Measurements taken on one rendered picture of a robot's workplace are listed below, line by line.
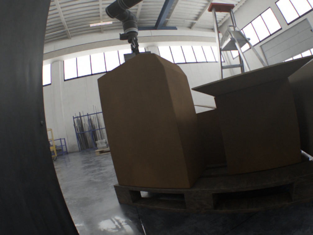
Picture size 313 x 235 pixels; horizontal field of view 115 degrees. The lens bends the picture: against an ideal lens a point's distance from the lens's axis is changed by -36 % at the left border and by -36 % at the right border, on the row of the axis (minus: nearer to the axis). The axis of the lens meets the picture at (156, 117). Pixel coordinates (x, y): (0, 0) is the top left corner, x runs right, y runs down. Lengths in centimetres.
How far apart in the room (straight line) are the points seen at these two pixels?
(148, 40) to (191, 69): 391
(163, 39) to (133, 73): 1095
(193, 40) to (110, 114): 1218
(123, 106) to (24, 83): 72
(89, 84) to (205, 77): 862
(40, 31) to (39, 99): 15
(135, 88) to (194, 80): 1127
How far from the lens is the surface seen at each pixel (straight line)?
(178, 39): 1228
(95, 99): 1029
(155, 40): 1155
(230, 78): 47
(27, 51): 31
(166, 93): 75
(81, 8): 1062
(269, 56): 1239
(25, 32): 32
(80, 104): 1040
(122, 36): 117
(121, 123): 93
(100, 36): 1143
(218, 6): 249
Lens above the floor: 48
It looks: 3 degrees up
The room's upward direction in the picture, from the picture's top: 12 degrees counter-clockwise
